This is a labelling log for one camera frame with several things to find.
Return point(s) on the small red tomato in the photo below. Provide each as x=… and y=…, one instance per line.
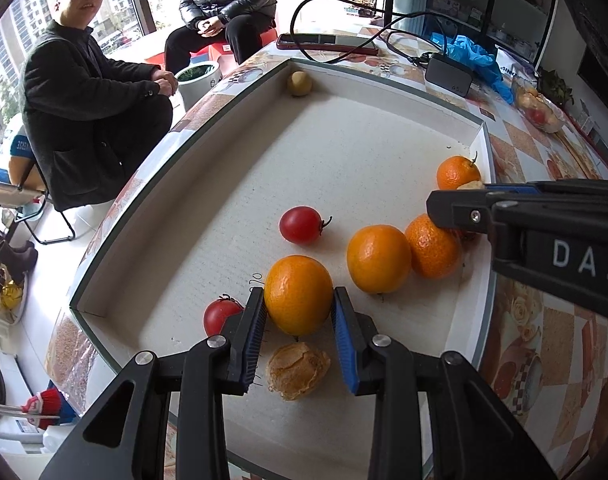
x=219, y=315

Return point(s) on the large orange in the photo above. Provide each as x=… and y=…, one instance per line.
x=296, y=292
x=378, y=260

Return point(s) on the round yellow fruit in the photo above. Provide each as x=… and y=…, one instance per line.
x=300, y=83

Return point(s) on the black pole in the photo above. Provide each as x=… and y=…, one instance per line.
x=489, y=5

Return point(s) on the black television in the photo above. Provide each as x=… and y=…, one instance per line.
x=601, y=75

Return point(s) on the red tomato with stem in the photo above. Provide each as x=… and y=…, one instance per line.
x=299, y=225

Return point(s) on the tangerine with stem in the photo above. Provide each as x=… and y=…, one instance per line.
x=456, y=172

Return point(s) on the black folding chair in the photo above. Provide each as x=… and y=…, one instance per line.
x=34, y=210

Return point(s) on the white shallow box tray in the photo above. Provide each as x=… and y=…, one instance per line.
x=334, y=160

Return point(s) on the glass bowl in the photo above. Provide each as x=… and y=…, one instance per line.
x=551, y=120

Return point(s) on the dark framed window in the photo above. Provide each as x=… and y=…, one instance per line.
x=29, y=5

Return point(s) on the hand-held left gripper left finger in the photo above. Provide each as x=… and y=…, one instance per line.
x=256, y=345

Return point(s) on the red brush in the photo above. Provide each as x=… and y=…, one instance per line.
x=46, y=405

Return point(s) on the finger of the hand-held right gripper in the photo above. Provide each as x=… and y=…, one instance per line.
x=458, y=210
x=513, y=189

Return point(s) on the dark boots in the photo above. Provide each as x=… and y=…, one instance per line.
x=11, y=265

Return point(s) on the blue white bag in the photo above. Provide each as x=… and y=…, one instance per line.
x=23, y=142

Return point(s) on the grey power adapter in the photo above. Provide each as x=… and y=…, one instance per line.
x=448, y=76

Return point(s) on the white waste bin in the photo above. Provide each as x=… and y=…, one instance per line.
x=199, y=85

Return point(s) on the green potted plant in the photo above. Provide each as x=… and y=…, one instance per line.
x=556, y=87

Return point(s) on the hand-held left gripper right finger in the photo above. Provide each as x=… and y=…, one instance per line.
x=345, y=345

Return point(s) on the dark red phone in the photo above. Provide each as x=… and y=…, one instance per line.
x=329, y=44

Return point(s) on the blue plastic bag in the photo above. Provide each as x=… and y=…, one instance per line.
x=476, y=57

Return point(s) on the wrinkled brown fruit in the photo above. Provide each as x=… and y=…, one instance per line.
x=469, y=186

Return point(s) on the brown bread roll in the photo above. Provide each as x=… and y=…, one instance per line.
x=296, y=370

